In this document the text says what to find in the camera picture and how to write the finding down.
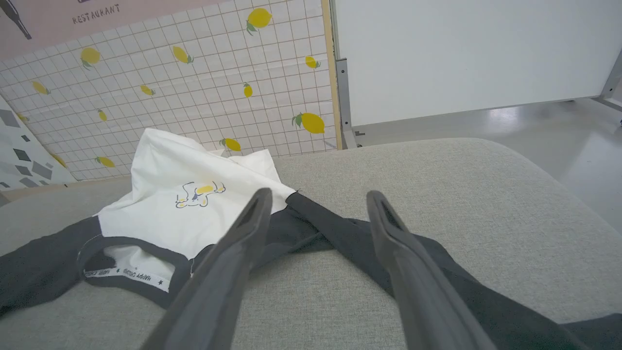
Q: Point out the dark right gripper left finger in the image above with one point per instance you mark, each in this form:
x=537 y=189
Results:
x=218 y=282

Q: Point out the lemon print partition panel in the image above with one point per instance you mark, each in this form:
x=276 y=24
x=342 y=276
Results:
x=218 y=73

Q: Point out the grey metal partition stand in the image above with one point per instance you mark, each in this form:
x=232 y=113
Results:
x=611 y=87
x=344 y=97

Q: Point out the white and black t-shirt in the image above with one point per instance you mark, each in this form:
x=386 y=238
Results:
x=170 y=170

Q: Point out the white panel with grey squares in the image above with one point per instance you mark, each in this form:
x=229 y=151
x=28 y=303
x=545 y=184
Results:
x=24 y=155

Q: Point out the pink restaurant poster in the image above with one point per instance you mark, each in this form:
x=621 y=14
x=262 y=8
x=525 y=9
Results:
x=48 y=29

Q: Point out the white partition board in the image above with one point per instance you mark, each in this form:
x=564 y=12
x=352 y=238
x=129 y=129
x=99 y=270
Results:
x=461 y=53

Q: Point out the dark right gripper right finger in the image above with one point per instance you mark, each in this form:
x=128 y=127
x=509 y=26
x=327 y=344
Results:
x=418 y=291

